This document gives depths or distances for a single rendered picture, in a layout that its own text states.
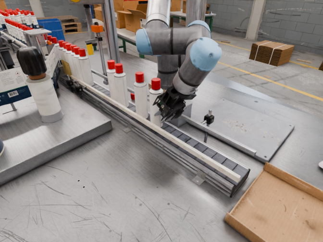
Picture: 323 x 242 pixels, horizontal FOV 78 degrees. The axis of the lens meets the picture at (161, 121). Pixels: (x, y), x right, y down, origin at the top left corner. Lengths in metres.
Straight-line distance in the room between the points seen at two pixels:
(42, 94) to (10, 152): 0.24
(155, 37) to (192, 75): 0.16
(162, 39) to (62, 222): 0.58
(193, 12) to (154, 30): 0.38
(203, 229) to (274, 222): 0.20
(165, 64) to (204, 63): 0.59
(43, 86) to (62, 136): 0.21
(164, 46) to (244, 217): 0.53
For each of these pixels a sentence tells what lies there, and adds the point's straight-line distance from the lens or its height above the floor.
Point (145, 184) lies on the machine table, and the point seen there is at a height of 0.83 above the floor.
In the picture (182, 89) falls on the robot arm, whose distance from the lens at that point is 0.58.
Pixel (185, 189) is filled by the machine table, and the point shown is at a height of 0.83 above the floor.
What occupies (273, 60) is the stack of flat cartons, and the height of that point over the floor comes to 0.10.
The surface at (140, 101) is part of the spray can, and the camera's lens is 0.81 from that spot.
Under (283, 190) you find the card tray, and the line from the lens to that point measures 0.76.
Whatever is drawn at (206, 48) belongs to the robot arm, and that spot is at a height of 1.24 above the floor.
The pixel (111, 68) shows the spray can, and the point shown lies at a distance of 0.94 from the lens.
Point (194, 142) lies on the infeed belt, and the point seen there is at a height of 0.88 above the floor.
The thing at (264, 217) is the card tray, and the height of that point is 0.83.
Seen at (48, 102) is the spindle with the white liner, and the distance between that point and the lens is 0.92.
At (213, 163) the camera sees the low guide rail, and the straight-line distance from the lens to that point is 0.65.
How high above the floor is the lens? 1.37
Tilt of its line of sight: 35 degrees down
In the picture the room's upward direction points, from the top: straight up
